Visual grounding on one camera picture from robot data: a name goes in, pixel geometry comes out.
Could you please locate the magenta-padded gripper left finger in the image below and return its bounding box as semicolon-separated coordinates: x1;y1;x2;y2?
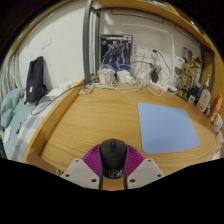
60;143;103;190

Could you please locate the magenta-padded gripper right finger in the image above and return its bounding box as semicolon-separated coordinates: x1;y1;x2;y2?
123;143;165;190

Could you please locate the black computer mouse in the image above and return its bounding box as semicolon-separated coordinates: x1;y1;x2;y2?
98;138;129;180

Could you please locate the light blue mouse pad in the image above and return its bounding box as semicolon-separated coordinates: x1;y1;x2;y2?
137;102;201;155

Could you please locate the plaid bed blanket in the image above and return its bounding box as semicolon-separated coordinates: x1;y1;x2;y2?
11;96;68;163

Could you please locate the white power strip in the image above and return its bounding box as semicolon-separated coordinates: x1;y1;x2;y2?
148;81;169;94

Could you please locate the white mug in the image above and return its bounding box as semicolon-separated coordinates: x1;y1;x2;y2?
212;113;224;134

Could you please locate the white lotion pump bottle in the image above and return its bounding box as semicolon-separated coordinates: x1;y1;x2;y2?
196;87;212;113

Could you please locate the black power adapter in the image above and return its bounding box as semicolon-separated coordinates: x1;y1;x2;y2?
150;70;160;84

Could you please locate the orange yellow snack canister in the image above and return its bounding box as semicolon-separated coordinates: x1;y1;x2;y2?
209;92;224;124

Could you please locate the large white power adapter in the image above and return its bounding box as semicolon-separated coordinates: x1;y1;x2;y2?
130;68;148;85

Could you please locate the teal pillow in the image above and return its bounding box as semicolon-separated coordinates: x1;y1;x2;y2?
0;87;24;131

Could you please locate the small white charger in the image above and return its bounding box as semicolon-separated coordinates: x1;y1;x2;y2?
116;69;133;84

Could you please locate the brown tree figurine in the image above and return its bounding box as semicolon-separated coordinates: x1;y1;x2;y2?
176;59;198;99

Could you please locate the clear plastic domed cup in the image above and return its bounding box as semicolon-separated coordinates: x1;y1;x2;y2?
96;63;116;85

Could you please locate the black backpack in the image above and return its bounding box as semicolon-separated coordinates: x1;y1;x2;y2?
24;55;48;104

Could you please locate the metal cup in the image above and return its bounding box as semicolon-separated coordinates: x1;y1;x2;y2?
146;63;162;83

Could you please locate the clear spray bottle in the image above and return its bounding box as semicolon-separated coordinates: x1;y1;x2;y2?
203;73;212;91

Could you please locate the robot model kit box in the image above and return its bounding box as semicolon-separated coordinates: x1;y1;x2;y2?
99;33;134;75

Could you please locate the wooden shelf unit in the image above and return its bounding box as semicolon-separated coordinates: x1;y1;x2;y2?
93;0;214;48

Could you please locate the black cable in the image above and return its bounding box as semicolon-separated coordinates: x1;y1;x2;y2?
30;83;86;116

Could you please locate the white charging cable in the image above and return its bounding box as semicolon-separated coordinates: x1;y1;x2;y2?
93;54;158;94

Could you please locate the grey plug cable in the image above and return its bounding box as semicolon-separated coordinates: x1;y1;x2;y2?
152;49;173;74

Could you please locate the small white wall box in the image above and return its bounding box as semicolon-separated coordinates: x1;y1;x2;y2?
175;55;186;68

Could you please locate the white wall socket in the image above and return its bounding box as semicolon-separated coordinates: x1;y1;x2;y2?
134;44;149;57
148;47;161;60

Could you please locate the dark grey metal frame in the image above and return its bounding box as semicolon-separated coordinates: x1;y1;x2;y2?
82;0;216;91

